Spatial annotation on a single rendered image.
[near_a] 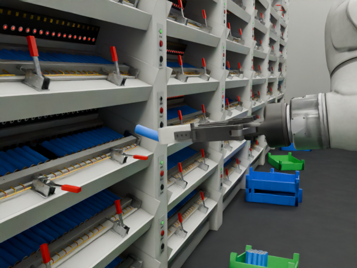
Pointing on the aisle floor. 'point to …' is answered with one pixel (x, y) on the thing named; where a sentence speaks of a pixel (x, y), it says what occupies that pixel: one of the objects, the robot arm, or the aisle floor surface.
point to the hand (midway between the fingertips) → (178, 134)
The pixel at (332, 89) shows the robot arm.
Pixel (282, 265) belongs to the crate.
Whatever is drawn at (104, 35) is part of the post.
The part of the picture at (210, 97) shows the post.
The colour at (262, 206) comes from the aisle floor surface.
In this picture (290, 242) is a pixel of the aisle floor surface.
